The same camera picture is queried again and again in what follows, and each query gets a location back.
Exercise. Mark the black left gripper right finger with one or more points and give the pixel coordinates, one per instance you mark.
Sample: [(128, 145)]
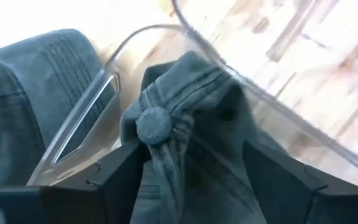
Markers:
[(291, 193)]

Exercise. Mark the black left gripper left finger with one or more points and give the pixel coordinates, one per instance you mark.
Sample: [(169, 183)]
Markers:
[(104, 193)]

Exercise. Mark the dark grey cap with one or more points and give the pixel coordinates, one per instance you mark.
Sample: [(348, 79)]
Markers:
[(17, 93), (179, 93)]

